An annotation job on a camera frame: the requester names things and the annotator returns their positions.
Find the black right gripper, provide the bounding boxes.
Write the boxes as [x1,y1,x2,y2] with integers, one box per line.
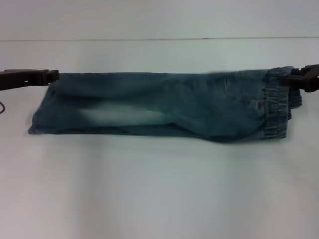
[279,64,319,94]

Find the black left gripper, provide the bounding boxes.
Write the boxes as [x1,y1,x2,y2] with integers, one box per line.
[0,69,61,91]

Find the blue denim shorts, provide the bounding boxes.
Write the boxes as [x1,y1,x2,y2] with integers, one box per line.
[27,66,304,145]

